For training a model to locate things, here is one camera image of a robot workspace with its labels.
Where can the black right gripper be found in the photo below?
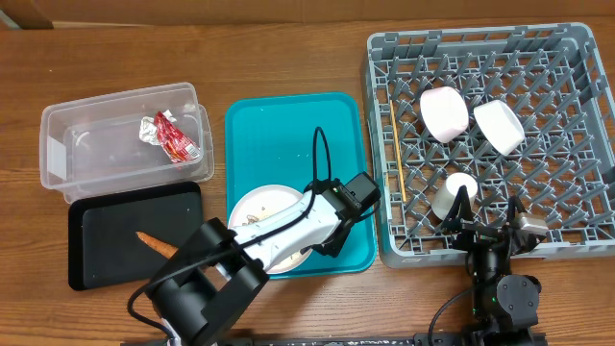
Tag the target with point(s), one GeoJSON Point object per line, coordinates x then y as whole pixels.
{"type": "Point", "coordinates": [472, 234]}

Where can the white paper cup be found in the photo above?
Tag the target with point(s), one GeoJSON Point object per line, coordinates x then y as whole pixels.
{"type": "Point", "coordinates": [445, 195]}

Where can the white bowl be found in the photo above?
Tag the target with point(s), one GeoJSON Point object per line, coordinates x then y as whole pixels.
{"type": "Point", "coordinates": [500, 126]}

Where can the pink bowl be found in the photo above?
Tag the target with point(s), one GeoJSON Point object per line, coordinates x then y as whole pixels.
{"type": "Point", "coordinates": [444, 113]}

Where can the wooden chopstick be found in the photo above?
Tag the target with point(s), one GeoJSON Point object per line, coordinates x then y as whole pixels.
{"type": "Point", "coordinates": [397, 149]}

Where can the white plate with food scraps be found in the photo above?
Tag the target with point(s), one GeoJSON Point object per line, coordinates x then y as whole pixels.
{"type": "Point", "coordinates": [261, 203]}

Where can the red snack wrapper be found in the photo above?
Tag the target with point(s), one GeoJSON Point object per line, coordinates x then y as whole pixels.
{"type": "Point", "coordinates": [175, 144]}

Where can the orange carrot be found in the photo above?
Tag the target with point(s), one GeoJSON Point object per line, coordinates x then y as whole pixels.
{"type": "Point", "coordinates": [163, 248]}

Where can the foil ball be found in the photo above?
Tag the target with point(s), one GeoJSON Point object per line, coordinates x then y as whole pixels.
{"type": "Point", "coordinates": [148, 131]}

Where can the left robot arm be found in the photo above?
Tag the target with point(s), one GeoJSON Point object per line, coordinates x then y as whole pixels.
{"type": "Point", "coordinates": [209, 282]}

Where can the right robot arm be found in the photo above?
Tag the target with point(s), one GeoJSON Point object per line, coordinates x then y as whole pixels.
{"type": "Point", "coordinates": [504, 304]}

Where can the grey dish rack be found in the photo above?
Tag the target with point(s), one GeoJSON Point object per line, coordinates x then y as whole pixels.
{"type": "Point", "coordinates": [552, 77]}

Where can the teal tray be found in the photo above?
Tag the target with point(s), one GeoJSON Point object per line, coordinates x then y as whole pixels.
{"type": "Point", "coordinates": [268, 141]}

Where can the clear plastic bin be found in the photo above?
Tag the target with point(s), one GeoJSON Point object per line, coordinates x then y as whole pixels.
{"type": "Point", "coordinates": [91, 147]}

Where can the black tray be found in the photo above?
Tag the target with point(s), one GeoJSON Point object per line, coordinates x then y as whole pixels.
{"type": "Point", "coordinates": [103, 246]}

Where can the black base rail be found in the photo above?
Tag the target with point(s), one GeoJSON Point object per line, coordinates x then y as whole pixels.
{"type": "Point", "coordinates": [336, 341]}

